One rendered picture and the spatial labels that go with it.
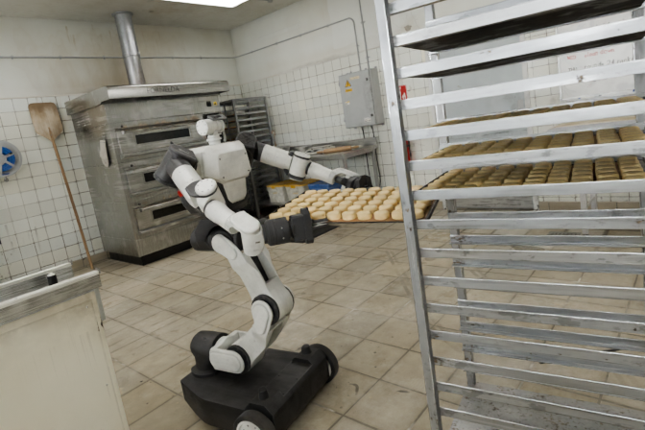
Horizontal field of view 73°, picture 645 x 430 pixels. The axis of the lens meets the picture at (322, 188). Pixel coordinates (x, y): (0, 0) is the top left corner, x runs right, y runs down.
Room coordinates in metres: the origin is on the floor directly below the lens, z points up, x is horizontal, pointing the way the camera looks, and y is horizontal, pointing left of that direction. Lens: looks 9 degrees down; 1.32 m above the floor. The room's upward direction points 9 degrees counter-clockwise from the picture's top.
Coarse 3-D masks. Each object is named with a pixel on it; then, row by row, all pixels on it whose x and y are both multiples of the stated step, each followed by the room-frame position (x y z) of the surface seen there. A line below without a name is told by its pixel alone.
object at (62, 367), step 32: (32, 320) 1.39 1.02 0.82; (64, 320) 1.46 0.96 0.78; (96, 320) 1.53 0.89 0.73; (0, 352) 1.31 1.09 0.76; (32, 352) 1.37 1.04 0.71; (64, 352) 1.44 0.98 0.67; (96, 352) 1.51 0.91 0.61; (0, 384) 1.30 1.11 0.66; (32, 384) 1.36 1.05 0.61; (64, 384) 1.42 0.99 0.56; (96, 384) 1.49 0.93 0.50; (0, 416) 1.28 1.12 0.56; (32, 416) 1.34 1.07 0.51; (64, 416) 1.40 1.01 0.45; (96, 416) 1.47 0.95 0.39
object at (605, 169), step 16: (576, 160) 1.37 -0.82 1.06; (608, 160) 1.30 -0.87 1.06; (624, 160) 1.25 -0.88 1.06; (448, 176) 1.46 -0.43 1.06; (464, 176) 1.42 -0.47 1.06; (480, 176) 1.38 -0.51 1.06; (496, 176) 1.33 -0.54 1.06; (512, 176) 1.29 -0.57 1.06; (528, 176) 1.27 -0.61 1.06; (544, 176) 1.24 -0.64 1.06; (560, 176) 1.18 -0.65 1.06; (576, 176) 1.15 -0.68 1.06; (592, 176) 1.13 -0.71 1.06; (608, 176) 1.10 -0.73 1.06; (624, 176) 1.08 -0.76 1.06; (640, 176) 1.03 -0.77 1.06
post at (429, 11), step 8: (424, 8) 1.65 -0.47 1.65; (432, 8) 1.64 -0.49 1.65; (432, 16) 1.64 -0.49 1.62; (432, 56) 1.65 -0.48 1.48; (440, 80) 1.64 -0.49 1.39; (440, 88) 1.64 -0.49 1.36; (440, 112) 1.65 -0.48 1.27; (448, 136) 1.66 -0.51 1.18; (448, 200) 1.65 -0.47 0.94; (448, 208) 1.65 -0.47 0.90; (456, 208) 1.65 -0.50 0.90; (456, 232) 1.64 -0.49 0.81; (456, 248) 1.64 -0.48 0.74; (456, 272) 1.65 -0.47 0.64; (464, 296) 1.64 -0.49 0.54; (464, 320) 1.64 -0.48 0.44; (464, 352) 1.65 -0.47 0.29; (472, 352) 1.66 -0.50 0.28; (472, 360) 1.65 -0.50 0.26; (472, 376) 1.64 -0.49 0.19; (472, 384) 1.64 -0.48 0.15
